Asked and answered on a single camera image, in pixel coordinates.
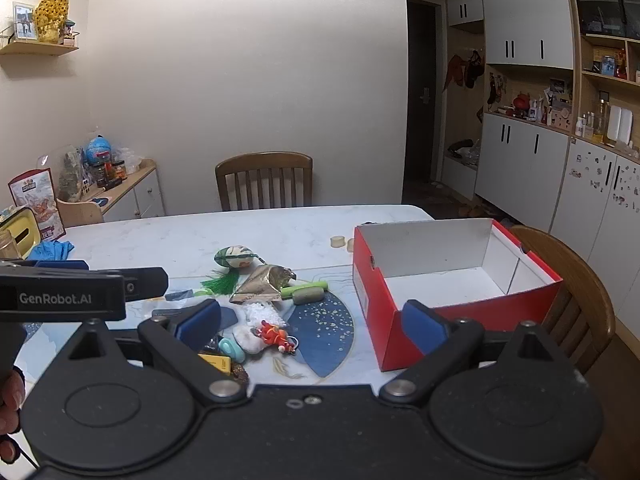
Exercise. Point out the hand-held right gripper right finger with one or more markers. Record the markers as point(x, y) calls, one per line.
point(422, 325)

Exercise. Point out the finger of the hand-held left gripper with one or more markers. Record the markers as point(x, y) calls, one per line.
point(145, 282)
point(60, 264)

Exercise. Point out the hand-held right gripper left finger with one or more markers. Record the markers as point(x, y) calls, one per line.
point(200, 317)

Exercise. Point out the teal egg-shaped case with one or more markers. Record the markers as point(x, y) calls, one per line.
point(231, 349)

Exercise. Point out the small yellow box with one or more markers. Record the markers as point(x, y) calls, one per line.
point(215, 362)

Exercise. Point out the white plush pad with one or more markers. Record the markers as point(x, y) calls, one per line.
point(247, 337)

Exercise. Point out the red shoe box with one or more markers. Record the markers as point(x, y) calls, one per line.
point(370, 280)

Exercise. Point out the gold foil packet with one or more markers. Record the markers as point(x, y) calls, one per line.
point(260, 282)

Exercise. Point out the egg-shaped sachet with green tassel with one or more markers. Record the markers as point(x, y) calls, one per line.
point(232, 256)

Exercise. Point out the person's left hand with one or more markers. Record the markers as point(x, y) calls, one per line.
point(11, 400)

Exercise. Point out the blue glove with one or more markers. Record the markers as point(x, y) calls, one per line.
point(50, 250)

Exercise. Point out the light wooden tray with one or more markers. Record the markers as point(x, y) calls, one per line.
point(80, 212)

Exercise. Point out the yellow tissue box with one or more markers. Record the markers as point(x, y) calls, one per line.
point(20, 222)

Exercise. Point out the red printed snack bag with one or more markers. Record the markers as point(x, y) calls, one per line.
point(37, 200)

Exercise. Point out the brown speckled object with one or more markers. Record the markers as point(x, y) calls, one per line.
point(239, 374)

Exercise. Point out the white sideboard with wooden top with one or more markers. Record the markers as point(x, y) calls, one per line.
point(140, 195)

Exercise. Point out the bag of dried greens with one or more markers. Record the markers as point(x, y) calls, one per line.
point(71, 175)

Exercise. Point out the dark sauce jar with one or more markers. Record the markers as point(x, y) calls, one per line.
point(108, 172)
point(120, 170)

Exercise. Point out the blue round toy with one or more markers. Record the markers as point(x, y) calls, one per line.
point(100, 150)

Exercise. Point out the clear plastic bag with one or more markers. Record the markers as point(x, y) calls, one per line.
point(130, 161)

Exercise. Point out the round-back wooden chair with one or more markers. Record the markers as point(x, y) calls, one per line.
point(575, 280)

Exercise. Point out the straight-back wooden chair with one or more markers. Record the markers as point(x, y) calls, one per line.
point(265, 160)

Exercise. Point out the white lower cabinet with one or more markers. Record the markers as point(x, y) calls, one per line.
point(515, 175)

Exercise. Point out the black shoe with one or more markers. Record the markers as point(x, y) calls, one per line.
point(460, 146)

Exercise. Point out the white stickered cabinet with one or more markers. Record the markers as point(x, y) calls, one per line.
point(585, 200)

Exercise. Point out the small potted decoration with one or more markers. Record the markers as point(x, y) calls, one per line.
point(71, 34)

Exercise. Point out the red ornament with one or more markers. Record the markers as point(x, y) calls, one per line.
point(522, 101)

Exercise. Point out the small wooden house box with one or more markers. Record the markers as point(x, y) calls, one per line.
point(560, 120)

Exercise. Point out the gold tree ornament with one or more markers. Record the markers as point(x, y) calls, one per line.
point(51, 17)

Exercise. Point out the hanging orange bag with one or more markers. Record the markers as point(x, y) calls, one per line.
point(454, 72)

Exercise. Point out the hanging dark bag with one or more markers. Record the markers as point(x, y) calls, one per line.
point(472, 70)

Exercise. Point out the dark door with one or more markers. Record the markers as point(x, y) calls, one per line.
point(420, 60)

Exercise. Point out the tall yellow bottle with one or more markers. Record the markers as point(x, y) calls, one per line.
point(602, 122)

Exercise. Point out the white canister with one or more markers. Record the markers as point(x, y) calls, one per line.
point(627, 125)
point(615, 125)

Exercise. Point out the wooden shelving unit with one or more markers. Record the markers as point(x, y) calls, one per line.
point(577, 85)

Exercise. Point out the white upper cabinet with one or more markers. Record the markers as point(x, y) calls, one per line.
point(525, 10)

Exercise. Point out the dark display cases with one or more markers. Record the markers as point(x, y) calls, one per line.
point(600, 0)

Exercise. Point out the wooden wall shelf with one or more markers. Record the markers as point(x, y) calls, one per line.
point(35, 47)

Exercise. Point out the standing photo frame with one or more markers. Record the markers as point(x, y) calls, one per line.
point(25, 21)

